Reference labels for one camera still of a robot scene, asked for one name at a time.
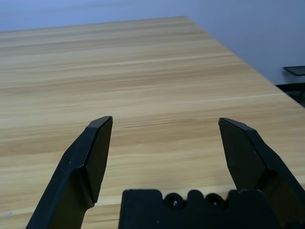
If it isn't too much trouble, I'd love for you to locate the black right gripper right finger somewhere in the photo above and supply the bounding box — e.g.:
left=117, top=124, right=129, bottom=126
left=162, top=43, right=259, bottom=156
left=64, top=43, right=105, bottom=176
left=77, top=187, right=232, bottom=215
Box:
left=217, top=117, right=305, bottom=226

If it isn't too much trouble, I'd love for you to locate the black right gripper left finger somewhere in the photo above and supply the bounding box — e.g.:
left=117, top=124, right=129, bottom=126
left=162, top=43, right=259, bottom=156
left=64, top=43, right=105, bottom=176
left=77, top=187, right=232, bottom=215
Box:
left=25, top=116, right=113, bottom=229

